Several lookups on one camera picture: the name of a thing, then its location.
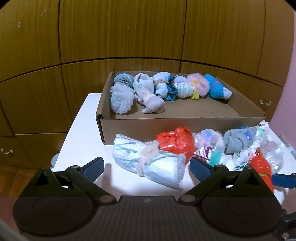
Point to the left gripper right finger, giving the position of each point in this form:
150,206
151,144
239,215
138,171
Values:
209,178

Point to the white sock teal band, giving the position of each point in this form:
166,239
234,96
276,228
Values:
212,157

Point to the white pink sock bundle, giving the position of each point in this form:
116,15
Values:
143,86

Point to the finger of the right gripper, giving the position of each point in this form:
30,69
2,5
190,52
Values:
284,181

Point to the orange sock roll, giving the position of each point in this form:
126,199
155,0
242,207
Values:
262,167
179,141

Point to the white fluffy sock roll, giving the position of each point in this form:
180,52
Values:
122,98

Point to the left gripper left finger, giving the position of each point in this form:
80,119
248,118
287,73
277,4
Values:
83,179

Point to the metal drawer handle right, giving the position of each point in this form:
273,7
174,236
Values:
267,103

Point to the grey sock with blue flower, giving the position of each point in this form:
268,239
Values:
239,138

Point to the metal drawer handle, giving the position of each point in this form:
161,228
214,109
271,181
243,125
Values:
267,103
10,152

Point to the light blue teal sock bundle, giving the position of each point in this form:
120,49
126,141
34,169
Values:
164,86

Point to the grey sock roll blue stripe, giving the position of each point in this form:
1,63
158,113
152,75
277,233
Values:
125,79

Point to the white green striped sock roll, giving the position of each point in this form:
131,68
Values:
147,160

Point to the translucent white bagged sock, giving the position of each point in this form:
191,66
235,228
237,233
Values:
273,155

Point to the pink fluffy sock with yellow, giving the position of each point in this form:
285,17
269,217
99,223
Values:
200,85

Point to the white ribbed sock roll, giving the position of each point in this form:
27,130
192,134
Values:
183,87

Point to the wooden wardrobe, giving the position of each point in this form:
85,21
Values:
54,53

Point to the white sock green band right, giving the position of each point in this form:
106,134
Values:
262,130

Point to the white small table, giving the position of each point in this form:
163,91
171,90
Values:
83,144

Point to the metal drawer handle left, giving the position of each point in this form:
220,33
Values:
10,152

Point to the blue sock pink band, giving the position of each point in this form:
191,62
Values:
217,90

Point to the brown cardboard box tray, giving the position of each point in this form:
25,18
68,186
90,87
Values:
197,115

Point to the pastel sock in plastic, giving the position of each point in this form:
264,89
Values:
209,138

